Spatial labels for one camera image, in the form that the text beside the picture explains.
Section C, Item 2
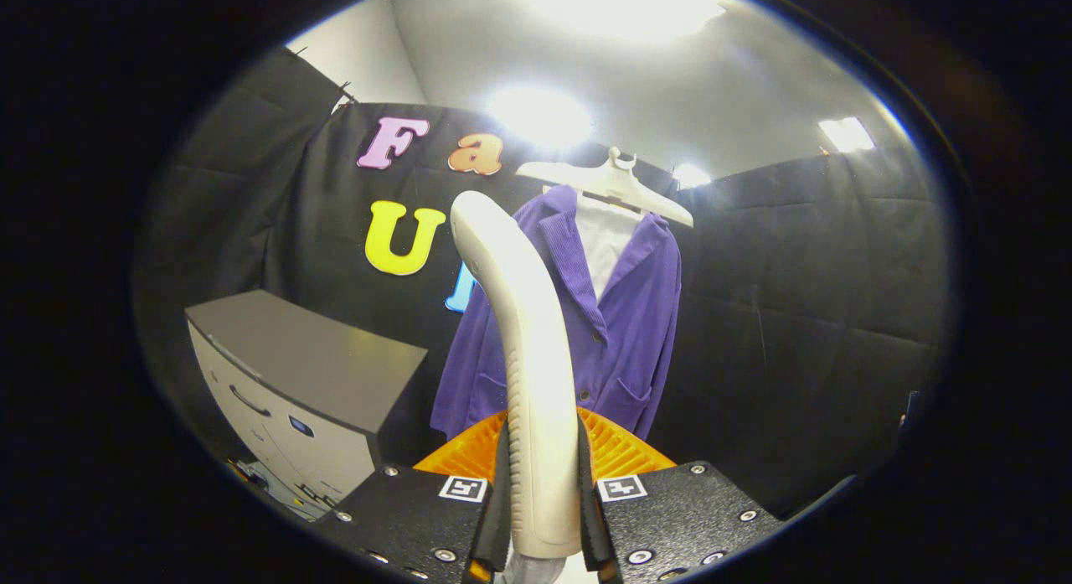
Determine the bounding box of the white garment steamer head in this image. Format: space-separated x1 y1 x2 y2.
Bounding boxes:
450 190 585 560

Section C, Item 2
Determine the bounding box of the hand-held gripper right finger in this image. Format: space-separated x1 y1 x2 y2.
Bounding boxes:
576 406 788 583

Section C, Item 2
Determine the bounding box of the large ceiling light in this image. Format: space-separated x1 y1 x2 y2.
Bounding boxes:
502 0 729 44

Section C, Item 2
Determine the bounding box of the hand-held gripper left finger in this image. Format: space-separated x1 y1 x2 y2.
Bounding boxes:
314 408 512 583

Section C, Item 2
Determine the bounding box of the purple corduroy jacket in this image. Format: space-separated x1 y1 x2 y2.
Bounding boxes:
430 184 683 441

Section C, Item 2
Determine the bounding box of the grey cabinet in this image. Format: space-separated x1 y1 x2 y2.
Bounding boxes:
184 289 430 522

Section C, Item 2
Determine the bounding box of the white clothes hanger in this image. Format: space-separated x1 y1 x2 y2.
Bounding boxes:
515 146 696 229

